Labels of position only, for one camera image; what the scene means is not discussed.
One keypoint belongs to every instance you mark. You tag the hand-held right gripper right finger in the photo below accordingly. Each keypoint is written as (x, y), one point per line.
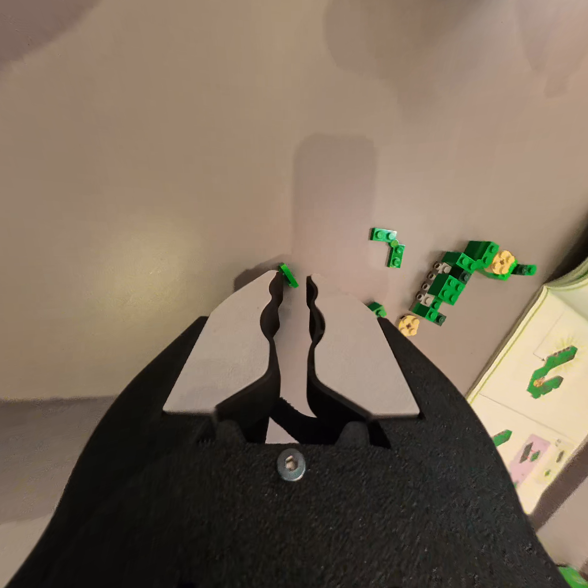
(363, 363)

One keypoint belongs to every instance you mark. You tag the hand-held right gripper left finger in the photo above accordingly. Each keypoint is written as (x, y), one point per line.
(220, 363)

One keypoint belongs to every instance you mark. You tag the small green plate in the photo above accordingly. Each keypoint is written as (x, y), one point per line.
(288, 275)

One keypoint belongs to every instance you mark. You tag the curved green brick assembly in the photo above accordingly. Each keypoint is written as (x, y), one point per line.
(448, 287)

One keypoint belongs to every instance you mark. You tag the grey desk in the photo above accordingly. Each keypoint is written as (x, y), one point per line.
(183, 183)

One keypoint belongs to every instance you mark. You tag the green brick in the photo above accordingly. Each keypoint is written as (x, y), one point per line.
(376, 310)

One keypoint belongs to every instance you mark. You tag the tan round plate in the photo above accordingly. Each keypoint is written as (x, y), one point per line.
(408, 325)

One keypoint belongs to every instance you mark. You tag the angled green plate pair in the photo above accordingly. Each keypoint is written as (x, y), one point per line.
(381, 235)

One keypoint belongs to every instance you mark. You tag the instruction booklet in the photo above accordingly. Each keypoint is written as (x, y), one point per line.
(514, 404)

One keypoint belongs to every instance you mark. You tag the green toy box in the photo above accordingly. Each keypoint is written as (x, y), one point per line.
(576, 579)

